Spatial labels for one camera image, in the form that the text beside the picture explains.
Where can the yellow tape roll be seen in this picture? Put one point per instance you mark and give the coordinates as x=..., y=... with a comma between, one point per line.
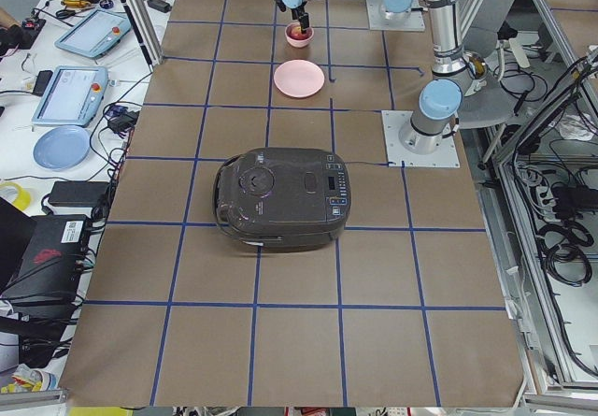
x=15, y=195

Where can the dark brown rice cooker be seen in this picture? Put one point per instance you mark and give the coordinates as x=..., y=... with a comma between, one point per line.
x=282, y=198

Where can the black power adapter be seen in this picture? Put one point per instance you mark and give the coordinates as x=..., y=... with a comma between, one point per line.
x=77, y=194

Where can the red apple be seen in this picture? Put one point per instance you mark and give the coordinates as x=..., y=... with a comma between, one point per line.
x=295, y=33

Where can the upper blue teach pendant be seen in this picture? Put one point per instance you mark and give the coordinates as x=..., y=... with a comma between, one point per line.
x=95, y=35

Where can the glass pot lid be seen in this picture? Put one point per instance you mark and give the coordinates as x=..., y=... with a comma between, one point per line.
x=477, y=70

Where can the pink bowl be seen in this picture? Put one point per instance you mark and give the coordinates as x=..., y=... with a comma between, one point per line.
x=298, y=44

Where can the blue teach pendant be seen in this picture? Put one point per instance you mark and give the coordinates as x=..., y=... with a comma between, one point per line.
x=73, y=96
x=95, y=35

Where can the pink plate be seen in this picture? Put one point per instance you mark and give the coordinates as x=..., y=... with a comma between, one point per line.
x=299, y=78

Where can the lower blue teach pendant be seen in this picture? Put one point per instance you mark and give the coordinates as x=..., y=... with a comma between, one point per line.
x=73, y=96

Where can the black computer box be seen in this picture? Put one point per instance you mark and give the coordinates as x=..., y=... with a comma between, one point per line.
x=52, y=263

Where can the blue plate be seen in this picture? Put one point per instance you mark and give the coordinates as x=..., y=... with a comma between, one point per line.
x=62, y=147

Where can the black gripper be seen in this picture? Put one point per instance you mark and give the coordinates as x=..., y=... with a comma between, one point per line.
x=297, y=13

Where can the aluminium frame post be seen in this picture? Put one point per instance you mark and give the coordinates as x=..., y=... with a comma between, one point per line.
x=139, y=18

